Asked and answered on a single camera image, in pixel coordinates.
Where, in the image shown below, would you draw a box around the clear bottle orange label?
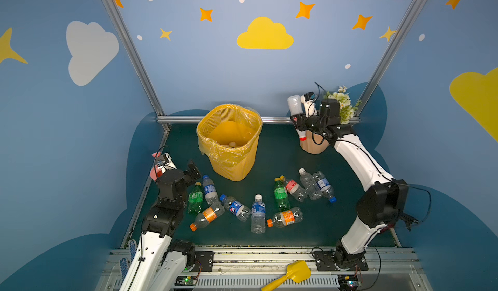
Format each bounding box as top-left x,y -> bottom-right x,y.
190,201 -> 225,232
267,207 -> 303,228

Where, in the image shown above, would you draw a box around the clear bottle white cap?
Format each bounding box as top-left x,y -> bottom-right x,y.
298,168 -> 322,200

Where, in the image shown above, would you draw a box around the right green circuit board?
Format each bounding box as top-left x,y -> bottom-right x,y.
338,275 -> 361,291

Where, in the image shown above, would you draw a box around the blue dotted work glove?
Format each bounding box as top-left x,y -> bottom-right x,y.
119,239 -> 137,281

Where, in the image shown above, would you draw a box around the yellow plastic bin liner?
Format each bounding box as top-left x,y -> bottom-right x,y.
195,103 -> 263,166

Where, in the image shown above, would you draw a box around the pink watering can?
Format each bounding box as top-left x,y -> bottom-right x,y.
150,152 -> 173,182

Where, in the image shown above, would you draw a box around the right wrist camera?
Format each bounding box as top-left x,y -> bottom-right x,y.
300,92 -> 317,117

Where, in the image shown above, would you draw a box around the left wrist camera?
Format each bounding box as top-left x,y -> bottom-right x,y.
153,152 -> 176,172

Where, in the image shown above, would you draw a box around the yellow mesh waste bin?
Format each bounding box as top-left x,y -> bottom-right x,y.
196,103 -> 263,182

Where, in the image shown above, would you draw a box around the clear bottle pink label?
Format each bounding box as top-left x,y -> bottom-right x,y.
279,175 -> 307,202

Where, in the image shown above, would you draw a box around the pepsi bottle blue cap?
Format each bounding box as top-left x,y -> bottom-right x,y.
219,194 -> 251,222

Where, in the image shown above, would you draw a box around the water bottle blue label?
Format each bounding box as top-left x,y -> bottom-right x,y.
251,194 -> 266,234
202,175 -> 219,205

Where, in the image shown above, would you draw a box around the yellow toy shovel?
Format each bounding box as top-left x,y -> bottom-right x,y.
261,261 -> 311,291

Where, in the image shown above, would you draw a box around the white bottle red cap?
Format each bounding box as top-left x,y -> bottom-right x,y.
287,95 -> 307,142

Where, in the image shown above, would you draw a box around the green bottle yellow cap centre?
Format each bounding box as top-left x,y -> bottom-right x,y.
273,178 -> 291,212

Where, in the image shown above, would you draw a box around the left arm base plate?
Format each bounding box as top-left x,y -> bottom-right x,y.
191,251 -> 215,273

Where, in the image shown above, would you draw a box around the left green circuit board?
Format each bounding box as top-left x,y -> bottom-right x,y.
175,276 -> 198,287

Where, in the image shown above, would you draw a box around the ribbed terracotta flower pot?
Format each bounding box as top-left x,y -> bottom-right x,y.
300,130 -> 329,155

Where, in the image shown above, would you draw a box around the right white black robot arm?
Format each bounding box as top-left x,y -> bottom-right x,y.
287,95 -> 416,270

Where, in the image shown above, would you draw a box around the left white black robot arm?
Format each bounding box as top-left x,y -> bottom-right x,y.
120,152 -> 201,290

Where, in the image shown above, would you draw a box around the clear bottle blue cap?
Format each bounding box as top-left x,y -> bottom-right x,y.
313,171 -> 337,204

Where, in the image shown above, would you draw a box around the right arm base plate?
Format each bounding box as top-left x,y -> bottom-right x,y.
311,249 -> 369,272

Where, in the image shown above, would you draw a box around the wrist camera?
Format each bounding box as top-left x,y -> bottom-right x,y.
153,152 -> 176,172
300,92 -> 317,117

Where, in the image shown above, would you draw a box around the green bottle left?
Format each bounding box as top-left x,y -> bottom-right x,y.
188,182 -> 204,215

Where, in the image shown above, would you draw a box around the white green artificial flowers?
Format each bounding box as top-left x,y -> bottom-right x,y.
324,86 -> 362,124

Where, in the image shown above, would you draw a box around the green circuit board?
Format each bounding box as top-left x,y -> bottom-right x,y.
338,275 -> 361,291
175,276 -> 198,287

